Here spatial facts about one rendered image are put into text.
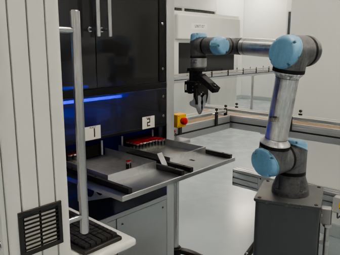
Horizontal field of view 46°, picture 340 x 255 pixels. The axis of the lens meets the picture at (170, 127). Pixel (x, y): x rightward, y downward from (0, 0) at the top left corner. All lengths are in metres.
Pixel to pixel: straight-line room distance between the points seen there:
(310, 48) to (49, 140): 0.95
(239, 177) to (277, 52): 1.51
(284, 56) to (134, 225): 1.14
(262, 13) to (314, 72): 7.84
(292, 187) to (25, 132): 1.10
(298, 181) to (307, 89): 1.54
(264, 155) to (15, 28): 0.99
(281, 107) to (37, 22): 0.91
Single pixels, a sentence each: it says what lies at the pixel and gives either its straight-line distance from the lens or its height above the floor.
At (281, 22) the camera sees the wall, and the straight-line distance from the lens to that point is 10.65.
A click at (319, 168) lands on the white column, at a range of 3.23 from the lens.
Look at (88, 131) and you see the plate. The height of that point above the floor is 1.03.
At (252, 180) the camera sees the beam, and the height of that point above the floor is 0.50.
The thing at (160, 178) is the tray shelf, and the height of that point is 0.88.
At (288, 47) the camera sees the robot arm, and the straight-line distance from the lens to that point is 1.47.
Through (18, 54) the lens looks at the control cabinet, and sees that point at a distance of 0.98.
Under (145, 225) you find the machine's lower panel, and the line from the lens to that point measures 2.17.
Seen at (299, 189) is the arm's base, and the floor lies 0.82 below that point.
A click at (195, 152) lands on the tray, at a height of 0.90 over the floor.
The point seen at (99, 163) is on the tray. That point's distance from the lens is 1.82.
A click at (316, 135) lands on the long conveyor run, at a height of 0.88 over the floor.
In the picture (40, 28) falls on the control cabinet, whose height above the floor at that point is 1.43.
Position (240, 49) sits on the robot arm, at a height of 1.38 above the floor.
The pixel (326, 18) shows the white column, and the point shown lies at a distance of 3.12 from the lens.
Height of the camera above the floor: 1.39
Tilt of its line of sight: 11 degrees down
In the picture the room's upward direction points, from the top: straight up
